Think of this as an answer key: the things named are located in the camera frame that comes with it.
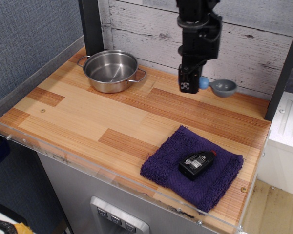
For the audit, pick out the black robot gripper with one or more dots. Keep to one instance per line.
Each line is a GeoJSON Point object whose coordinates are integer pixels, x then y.
{"type": "Point", "coordinates": [200, 43]}

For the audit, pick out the blue grey scoop spatula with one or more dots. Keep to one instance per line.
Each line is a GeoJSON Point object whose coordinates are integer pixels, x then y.
{"type": "Point", "coordinates": [222, 88]}

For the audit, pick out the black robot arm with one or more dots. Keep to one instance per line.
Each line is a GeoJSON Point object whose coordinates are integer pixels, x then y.
{"type": "Point", "coordinates": [194, 10]}

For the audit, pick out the dark purple napkin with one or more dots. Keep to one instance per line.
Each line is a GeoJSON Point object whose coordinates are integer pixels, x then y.
{"type": "Point", "coordinates": [206, 190]}

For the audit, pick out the stainless steel pot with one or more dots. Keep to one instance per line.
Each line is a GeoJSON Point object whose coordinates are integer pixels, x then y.
{"type": "Point", "coordinates": [111, 71]}

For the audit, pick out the small black bottle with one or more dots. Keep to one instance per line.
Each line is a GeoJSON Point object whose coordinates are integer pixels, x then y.
{"type": "Point", "coordinates": [196, 163]}

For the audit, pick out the white side appliance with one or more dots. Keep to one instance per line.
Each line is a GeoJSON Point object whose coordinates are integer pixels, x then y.
{"type": "Point", "coordinates": [276, 165]}

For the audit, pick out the clear acrylic edge guard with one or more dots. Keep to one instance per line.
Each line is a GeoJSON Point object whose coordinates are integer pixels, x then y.
{"type": "Point", "coordinates": [109, 136]}

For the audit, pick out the grey toy fridge cabinet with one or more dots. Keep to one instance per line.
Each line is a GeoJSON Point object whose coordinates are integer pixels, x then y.
{"type": "Point", "coordinates": [75, 188]}

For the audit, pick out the grey dispenser button panel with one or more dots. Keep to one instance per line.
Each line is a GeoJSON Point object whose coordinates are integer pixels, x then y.
{"type": "Point", "coordinates": [122, 221]}

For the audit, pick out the black vertical post left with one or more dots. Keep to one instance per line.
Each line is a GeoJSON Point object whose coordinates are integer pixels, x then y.
{"type": "Point", "coordinates": [91, 24]}

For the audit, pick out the black vertical post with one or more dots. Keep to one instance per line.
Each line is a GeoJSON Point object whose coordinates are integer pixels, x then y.
{"type": "Point", "coordinates": [91, 24]}
{"type": "Point", "coordinates": [281, 85]}

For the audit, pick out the black vertical post right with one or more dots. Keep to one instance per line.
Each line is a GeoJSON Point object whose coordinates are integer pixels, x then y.
{"type": "Point", "coordinates": [281, 85]}

